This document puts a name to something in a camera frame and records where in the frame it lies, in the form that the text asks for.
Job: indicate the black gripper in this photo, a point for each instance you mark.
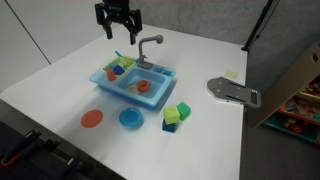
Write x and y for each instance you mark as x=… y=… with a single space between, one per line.
x=118 y=13

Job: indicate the dark blue toy cup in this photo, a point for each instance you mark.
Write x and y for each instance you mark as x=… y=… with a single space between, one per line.
x=119 y=69

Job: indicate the blue toy utensil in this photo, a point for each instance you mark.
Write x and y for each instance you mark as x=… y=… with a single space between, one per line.
x=118 y=53

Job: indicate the grey toy faucet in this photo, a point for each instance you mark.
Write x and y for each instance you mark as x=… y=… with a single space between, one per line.
x=142 y=45

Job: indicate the light blue toy sink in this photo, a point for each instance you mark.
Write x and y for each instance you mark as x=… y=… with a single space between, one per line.
x=110 y=85

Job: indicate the blue toy bowl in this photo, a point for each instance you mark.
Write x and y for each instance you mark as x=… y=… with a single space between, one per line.
x=131 y=117

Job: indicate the orange toy plate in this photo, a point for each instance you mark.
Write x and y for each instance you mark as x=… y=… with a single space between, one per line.
x=91 y=118

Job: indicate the lime green block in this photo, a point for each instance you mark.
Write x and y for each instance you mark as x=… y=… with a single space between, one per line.
x=171 y=114

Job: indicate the dark blue block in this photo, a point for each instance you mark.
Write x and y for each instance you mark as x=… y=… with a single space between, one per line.
x=168 y=127

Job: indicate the yellow sticky note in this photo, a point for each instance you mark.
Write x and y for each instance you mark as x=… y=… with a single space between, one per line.
x=231 y=74

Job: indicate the black tripod pole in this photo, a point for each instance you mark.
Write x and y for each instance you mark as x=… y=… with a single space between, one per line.
x=257 y=28

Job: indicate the wooden toy shelf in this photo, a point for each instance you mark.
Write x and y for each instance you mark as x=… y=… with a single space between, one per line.
x=290 y=83

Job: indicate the grey metal mount plate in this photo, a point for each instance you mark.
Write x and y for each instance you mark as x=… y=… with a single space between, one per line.
x=230 y=90

